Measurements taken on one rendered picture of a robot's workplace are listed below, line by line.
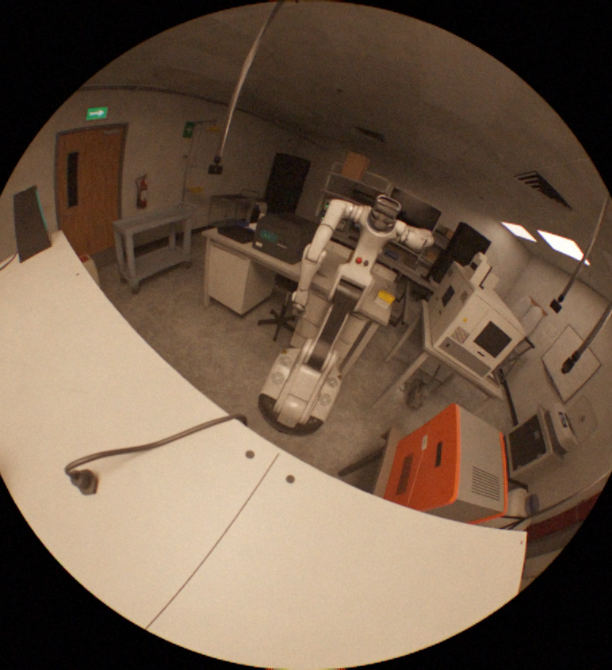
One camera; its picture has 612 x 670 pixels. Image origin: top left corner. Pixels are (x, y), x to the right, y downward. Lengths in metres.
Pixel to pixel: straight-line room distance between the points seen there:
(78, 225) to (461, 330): 4.39
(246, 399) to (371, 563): 1.73
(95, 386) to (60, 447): 0.07
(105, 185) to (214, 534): 3.76
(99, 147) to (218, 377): 3.41
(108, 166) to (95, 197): 0.46
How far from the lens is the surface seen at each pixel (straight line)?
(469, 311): 1.55
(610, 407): 3.94
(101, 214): 3.81
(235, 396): 1.85
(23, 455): 0.27
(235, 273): 2.06
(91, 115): 3.68
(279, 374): 1.64
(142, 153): 3.93
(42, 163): 3.59
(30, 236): 0.67
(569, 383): 4.36
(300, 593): 0.19
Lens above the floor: 1.61
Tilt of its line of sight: 40 degrees down
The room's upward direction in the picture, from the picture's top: 22 degrees clockwise
